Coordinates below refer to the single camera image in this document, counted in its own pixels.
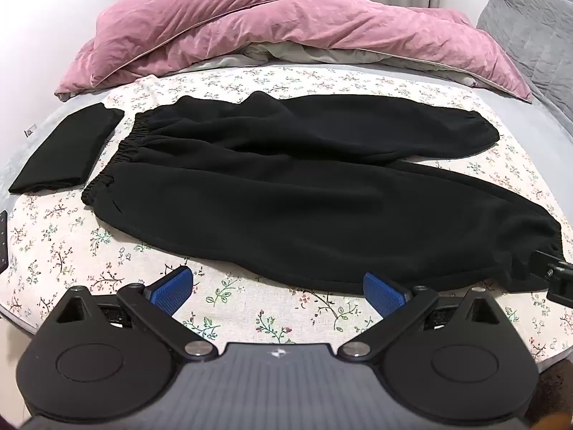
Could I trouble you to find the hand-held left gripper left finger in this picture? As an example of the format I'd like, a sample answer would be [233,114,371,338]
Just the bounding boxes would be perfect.
[56,265,216,362]

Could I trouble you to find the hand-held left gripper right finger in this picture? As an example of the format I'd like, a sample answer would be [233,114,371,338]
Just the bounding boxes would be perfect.
[337,271,502,363]

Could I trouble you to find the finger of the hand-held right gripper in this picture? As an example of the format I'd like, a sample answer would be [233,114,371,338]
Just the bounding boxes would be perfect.
[529,251,573,310]

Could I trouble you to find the black pants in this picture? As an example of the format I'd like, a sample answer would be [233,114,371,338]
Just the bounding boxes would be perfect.
[81,91,562,296]

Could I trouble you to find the floral bedsheet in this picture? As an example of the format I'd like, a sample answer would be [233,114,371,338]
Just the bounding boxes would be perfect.
[0,66,573,370]

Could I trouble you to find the dark flat object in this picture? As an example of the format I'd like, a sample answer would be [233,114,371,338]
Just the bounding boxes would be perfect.
[0,210,10,275]

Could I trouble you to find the folded black cloth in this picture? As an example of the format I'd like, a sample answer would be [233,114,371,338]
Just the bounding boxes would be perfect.
[8,102,125,194]

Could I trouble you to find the grey quilted pillow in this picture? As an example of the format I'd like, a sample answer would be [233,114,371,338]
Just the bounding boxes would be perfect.
[476,0,573,120]

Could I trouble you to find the pink duvet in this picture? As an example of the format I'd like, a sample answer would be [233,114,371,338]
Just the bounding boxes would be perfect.
[54,0,534,102]

